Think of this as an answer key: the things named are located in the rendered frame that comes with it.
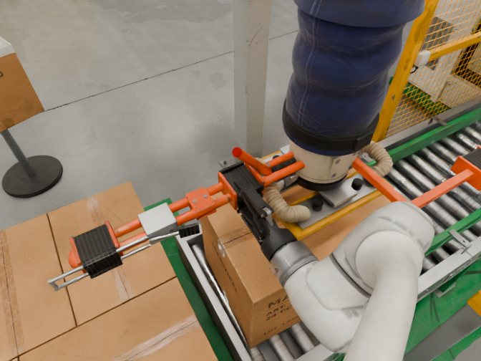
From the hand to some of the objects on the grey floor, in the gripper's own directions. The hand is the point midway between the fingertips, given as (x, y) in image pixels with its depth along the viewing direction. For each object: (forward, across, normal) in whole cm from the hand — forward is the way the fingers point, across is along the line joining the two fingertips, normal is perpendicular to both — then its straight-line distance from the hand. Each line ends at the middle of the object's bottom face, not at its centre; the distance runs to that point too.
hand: (235, 189), depth 85 cm
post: (-49, +121, +49) cm, 140 cm away
